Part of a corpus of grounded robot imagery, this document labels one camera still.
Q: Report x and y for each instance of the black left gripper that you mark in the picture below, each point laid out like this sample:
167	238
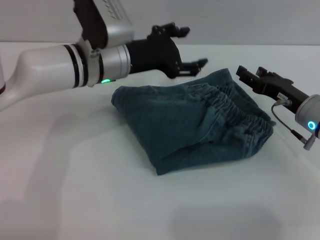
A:
152	55

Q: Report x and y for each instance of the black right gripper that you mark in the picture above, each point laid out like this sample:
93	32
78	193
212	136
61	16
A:
282	90

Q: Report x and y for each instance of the blue denim shorts basketball print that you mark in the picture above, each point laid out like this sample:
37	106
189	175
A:
180	125

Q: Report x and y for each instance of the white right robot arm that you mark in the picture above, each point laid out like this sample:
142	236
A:
310	108

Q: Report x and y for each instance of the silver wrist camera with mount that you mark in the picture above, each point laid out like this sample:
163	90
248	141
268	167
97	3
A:
117	20

